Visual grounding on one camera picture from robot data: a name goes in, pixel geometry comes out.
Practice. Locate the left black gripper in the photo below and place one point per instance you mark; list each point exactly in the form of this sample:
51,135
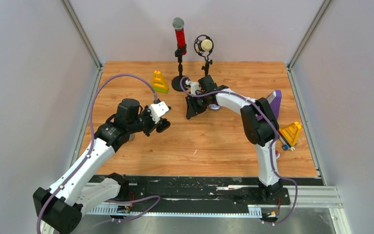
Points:
153,125

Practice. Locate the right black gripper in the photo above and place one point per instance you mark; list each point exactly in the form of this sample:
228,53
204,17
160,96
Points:
193,108

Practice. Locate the black earbud charging case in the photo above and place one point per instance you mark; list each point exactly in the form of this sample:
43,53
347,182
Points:
162,125

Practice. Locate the lavender earbud charging case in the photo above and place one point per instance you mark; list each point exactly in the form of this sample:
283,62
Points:
214,107

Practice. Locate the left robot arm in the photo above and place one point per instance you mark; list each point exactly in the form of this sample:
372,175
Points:
66,201

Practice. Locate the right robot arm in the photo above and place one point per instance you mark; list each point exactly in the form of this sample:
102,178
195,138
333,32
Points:
259,123

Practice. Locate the black round-base mic stand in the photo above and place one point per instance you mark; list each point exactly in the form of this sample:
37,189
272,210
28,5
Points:
175,83

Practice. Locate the yellow green toy block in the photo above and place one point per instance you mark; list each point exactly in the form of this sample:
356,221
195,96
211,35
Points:
159,83

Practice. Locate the black tripod mic stand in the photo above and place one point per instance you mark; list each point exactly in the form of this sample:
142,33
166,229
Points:
206,66

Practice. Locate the cream condenser microphone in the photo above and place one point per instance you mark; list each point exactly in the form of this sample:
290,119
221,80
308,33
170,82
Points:
203,46

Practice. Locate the white phone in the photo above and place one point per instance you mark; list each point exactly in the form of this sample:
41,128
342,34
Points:
271,96

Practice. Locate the purple phone stand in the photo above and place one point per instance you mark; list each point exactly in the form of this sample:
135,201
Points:
275,103

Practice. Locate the red microphone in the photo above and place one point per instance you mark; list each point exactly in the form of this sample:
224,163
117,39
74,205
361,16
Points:
178,25

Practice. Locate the yellow toy vehicle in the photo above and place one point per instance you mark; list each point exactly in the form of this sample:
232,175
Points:
289,135

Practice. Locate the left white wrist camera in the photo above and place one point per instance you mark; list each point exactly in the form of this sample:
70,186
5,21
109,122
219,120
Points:
158,110

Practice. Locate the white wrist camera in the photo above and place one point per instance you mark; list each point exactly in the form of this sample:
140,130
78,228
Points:
194,87
158,110

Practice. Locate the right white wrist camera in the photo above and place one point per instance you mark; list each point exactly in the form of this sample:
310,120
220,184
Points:
194,87

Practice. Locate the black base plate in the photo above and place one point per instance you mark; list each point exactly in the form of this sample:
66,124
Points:
242,190

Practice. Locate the white cable duct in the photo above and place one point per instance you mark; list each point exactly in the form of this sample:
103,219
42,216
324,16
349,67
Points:
184,208

